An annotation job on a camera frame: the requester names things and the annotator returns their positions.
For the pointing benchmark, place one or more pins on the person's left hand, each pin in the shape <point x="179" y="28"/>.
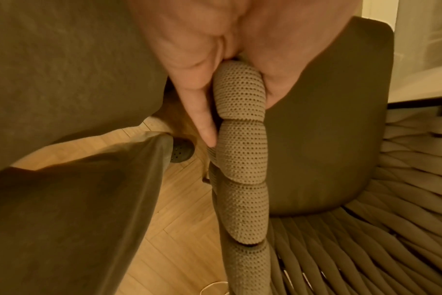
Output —
<point x="192" y="34"/>

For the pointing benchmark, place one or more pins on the dark perforated clog shoe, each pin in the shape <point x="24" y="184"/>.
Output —
<point x="181" y="149"/>

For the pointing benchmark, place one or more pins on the person's olive shirt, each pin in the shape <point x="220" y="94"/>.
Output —
<point x="60" y="72"/>

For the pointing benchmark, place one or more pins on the brown seat cushion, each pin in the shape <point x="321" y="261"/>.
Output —
<point x="323" y="129"/>

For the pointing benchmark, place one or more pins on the person's olive trouser leg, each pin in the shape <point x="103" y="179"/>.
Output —
<point x="68" y="219"/>

